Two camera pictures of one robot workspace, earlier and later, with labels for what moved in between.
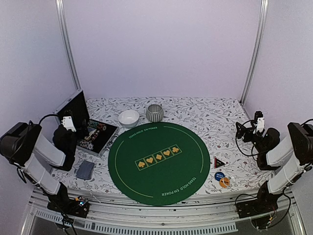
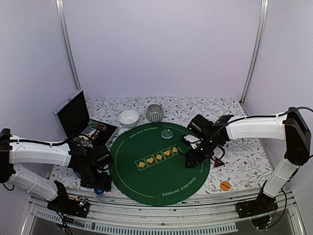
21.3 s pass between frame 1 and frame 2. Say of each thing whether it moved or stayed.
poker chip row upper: stayed
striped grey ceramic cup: stayed
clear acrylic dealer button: moved
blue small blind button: moved
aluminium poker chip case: stayed
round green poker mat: stayed
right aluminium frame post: stayed
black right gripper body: moved
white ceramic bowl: stayed
